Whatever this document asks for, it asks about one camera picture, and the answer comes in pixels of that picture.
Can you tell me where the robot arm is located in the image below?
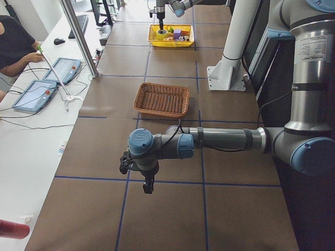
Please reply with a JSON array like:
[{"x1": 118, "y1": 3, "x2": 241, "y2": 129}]
[
  {"x1": 155, "y1": 0, "x2": 202, "y2": 30},
  {"x1": 119, "y1": 1, "x2": 334, "y2": 193}
]

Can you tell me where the aluminium frame post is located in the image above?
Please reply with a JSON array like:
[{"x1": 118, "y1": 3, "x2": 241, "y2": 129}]
[{"x1": 60, "y1": 0, "x2": 98, "y2": 78}]

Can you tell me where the blue teach pendant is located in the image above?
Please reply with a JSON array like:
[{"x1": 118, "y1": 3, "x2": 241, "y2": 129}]
[
  {"x1": 12, "y1": 80, "x2": 58, "y2": 112},
  {"x1": 53, "y1": 58, "x2": 81, "y2": 85}
]

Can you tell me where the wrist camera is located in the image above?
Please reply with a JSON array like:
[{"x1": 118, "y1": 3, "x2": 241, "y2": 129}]
[
  {"x1": 149, "y1": 6, "x2": 157, "y2": 18},
  {"x1": 119, "y1": 151, "x2": 133, "y2": 175}
]

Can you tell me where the white reacher grabber stick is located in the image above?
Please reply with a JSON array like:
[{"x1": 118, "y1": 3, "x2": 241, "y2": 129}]
[{"x1": 37, "y1": 45, "x2": 84, "y2": 112}]

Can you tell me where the person in black shirt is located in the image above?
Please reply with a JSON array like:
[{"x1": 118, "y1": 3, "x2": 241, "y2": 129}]
[{"x1": 0, "y1": 15, "x2": 44, "y2": 102}]

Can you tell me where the far blue teach pendant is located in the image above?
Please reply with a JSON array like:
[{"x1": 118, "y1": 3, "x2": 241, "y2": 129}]
[{"x1": 53, "y1": 58, "x2": 81, "y2": 85}]

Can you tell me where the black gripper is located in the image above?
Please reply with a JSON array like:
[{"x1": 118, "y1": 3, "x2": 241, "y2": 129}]
[
  {"x1": 133, "y1": 159, "x2": 159, "y2": 194},
  {"x1": 156, "y1": 6, "x2": 164, "y2": 29}
]

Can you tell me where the brown wicker basket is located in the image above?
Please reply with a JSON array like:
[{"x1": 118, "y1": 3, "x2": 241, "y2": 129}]
[{"x1": 133, "y1": 83, "x2": 190, "y2": 118}]

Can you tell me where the orange toy carrot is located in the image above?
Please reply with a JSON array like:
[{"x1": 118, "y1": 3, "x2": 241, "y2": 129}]
[{"x1": 168, "y1": 27, "x2": 189, "y2": 36}]

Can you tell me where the black computer mouse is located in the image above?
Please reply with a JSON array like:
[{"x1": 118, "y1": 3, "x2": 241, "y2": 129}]
[{"x1": 53, "y1": 38, "x2": 65, "y2": 45}]

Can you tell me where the yellow woven basket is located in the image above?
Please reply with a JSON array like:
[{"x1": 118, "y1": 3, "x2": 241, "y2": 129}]
[{"x1": 148, "y1": 24, "x2": 194, "y2": 48}]

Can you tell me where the white camera mast base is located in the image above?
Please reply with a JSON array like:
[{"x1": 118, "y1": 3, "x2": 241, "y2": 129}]
[{"x1": 207, "y1": 0, "x2": 260, "y2": 92}]

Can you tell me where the near blue teach pendant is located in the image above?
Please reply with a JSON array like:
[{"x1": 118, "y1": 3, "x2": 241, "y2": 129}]
[{"x1": 12, "y1": 80, "x2": 58, "y2": 112}]

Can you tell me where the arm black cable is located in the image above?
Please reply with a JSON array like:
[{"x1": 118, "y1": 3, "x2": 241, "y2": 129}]
[{"x1": 159, "y1": 119, "x2": 249, "y2": 152}]

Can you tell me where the purple foam cube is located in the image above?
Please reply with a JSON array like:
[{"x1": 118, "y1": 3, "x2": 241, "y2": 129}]
[{"x1": 173, "y1": 29, "x2": 182, "y2": 40}]

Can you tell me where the red cylinder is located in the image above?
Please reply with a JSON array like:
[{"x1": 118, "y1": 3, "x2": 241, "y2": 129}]
[{"x1": 0, "y1": 220, "x2": 30, "y2": 239}]

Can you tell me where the yellow tape roll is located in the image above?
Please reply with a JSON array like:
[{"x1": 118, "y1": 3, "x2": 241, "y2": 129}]
[{"x1": 156, "y1": 29, "x2": 169, "y2": 41}]

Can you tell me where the black keyboard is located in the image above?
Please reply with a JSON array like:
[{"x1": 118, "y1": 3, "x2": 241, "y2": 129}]
[{"x1": 68, "y1": 14, "x2": 89, "y2": 40}]

